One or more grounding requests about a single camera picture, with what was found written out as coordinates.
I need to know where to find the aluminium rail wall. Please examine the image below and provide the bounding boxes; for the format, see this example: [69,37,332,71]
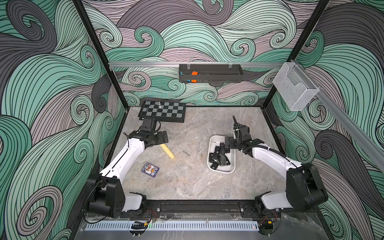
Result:
[290,60,384,173]
[109,61,284,69]

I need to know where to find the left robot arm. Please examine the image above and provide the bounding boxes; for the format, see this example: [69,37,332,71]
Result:
[83,131,169,218]

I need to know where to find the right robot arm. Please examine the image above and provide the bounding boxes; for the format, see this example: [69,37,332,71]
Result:
[230,117,329,215]

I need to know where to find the black wall shelf tray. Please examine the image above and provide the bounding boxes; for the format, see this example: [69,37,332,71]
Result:
[179,65,244,87]

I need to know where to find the black key silver trim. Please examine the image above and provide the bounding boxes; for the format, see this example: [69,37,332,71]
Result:
[219,142,226,156]

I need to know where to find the aluminium rail right wall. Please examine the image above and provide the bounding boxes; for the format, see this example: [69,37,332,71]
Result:
[290,60,384,173]

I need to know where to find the aluminium rail back wall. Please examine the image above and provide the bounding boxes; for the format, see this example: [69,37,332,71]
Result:
[109,61,284,69]

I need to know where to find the black flip key buttons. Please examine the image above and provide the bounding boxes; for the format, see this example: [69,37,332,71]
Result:
[218,155,227,166]

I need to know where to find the blue playing card box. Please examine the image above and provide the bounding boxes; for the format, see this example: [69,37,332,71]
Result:
[141,162,160,178]

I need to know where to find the black VW key top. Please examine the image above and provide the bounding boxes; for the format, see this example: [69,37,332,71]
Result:
[210,162,219,170]

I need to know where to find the black grey chessboard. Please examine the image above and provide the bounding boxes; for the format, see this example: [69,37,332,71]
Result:
[138,101,186,123]

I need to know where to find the clear acrylic wall holder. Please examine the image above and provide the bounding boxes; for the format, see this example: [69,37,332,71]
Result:
[273,62,319,112]

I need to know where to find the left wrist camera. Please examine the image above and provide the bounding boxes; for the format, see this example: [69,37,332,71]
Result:
[141,118,158,133]

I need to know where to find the black VW key large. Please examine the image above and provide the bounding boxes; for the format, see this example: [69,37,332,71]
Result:
[213,146,221,156]

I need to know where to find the white plastic storage box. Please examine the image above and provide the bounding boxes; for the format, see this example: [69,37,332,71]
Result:
[207,135,236,174]

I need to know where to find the white slotted cable duct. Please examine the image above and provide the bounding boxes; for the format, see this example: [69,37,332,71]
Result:
[85,220,259,232]

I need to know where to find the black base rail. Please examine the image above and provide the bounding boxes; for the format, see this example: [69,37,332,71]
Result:
[78,199,319,219]

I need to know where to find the yellow plastic cylinder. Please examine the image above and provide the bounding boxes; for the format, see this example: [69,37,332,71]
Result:
[160,144,175,160]

